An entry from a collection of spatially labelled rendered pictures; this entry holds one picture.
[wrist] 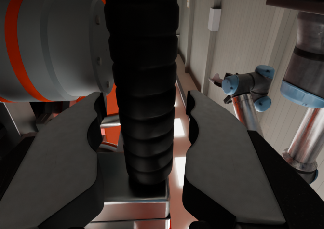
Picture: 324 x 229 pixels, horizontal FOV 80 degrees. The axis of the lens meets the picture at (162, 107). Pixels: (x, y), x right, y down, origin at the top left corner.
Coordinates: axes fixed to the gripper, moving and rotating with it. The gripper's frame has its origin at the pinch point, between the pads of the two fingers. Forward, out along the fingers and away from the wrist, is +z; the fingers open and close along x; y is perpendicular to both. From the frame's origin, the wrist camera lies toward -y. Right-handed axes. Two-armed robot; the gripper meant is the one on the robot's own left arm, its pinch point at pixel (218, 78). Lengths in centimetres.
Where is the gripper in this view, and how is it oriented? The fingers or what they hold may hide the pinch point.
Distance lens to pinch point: 119.4
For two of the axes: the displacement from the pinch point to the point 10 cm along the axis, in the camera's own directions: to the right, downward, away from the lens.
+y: 1.3, -8.6, -4.9
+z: -3.3, -5.1, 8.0
